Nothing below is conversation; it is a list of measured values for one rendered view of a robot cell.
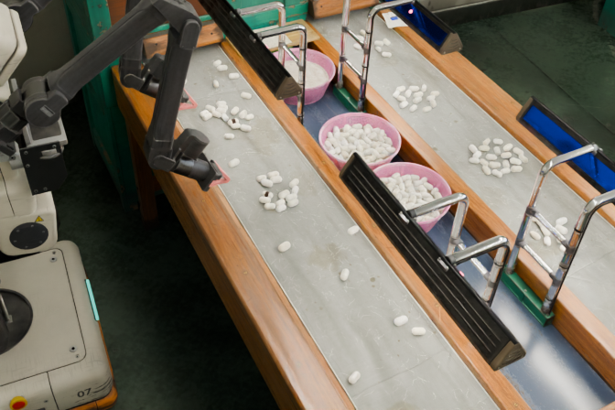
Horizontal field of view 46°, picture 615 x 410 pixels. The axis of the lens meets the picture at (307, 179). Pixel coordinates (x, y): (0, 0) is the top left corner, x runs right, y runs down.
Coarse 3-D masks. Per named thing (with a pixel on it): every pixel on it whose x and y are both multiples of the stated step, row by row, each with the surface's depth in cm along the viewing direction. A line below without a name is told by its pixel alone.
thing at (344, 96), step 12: (348, 0) 241; (396, 0) 232; (408, 0) 234; (348, 12) 244; (372, 12) 230; (348, 24) 248; (372, 24) 232; (348, 60) 255; (336, 84) 266; (360, 84) 249; (336, 96) 268; (348, 96) 262; (360, 96) 252; (348, 108) 262; (360, 108) 255
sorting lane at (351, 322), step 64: (192, 64) 269; (192, 128) 241; (256, 128) 242; (256, 192) 220; (320, 192) 221; (320, 256) 202; (320, 320) 186; (384, 320) 187; (384, 384) 173; (448, 384) 174
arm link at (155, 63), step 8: (160, 56) 214; (152, 64) 213; (160, 64) 214; (144, 72) 215; (152, 72) 215; (160, 72) 214; (128, 80) 211; (136, 80) 212; (144, 80) 214; (136, 88) 214
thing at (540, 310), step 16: (592, 144) 182; (560, 160) 177; (544, 176) 178; (608, 192) 169; (528, 208) 186; (592, 208) 167; (528, 224) 190; (544, 224) 183; (576, 224) 172; (560, 240) 179; (576, 240) 174; (512, 256) 198; (512, 272) 203; (560, 272) 182; (512, 288) 203; (528, 288) 199; (560, 288) 186; (528, 304) 198; (544, 304) 192; (544, 320) 194
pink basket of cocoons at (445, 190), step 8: (376, 168) 225; (384, 168) 227; (392, 168) 228; (400, 168) 228; (408, 168) 228; (416, 168) 228; (424, 168) 227; (384, 176) 228; (424, 176) 228; (432, 176) 226; (440, 176) 224; (432, 184) 227; (440, 184) 224; (440, 192) 224; (448, 192) 219; (448, 208) 214; (440, 216) 211; (424, 224) 211; (432, 224) 215
